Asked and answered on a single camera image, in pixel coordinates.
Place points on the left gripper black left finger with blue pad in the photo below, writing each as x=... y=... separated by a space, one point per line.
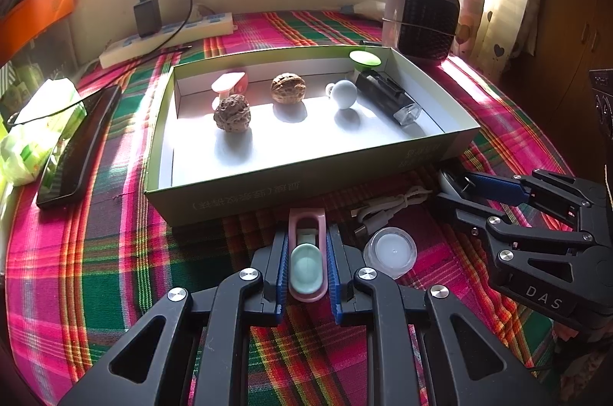
x=192 y=347

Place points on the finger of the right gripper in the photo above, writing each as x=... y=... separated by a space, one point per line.
x=490 y=225
x=555 y=194

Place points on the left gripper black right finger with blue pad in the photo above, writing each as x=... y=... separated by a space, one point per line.
x=423 y=344

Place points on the clear round lidded jar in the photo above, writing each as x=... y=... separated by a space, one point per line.
x=391 y=251

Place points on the pink case with teal insert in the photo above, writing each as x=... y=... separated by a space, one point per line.
x=308 y=254

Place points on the black device with green cap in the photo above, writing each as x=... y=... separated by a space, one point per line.
x=381 y=90

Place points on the brown walnut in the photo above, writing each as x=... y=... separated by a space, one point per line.
x=288 y=89
x=233 y=114

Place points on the pink oblong case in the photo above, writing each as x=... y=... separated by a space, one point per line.
x=228 y=84

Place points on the white round black-faced gadget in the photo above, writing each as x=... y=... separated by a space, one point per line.
x=448 y=184

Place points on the plaid tablecloth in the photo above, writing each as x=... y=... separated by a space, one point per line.
x=77 y=278

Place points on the white cardboard box tray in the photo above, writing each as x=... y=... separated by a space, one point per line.
x=197 y=171

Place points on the small grey black heater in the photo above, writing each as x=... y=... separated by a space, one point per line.
x=422 y=30

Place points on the black smartphone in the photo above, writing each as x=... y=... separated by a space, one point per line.
x=66 y=175

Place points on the white green tissue pack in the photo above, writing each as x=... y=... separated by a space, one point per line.
x=55 y=111

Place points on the white power strip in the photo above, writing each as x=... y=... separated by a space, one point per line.
x=169 y=36

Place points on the black charger adapter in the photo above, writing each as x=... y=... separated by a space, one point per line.
x=147 y=17

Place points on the orange box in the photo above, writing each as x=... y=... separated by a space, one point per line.
x=27 y=20

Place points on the black camera box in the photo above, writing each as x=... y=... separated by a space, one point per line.
x=601 y=81

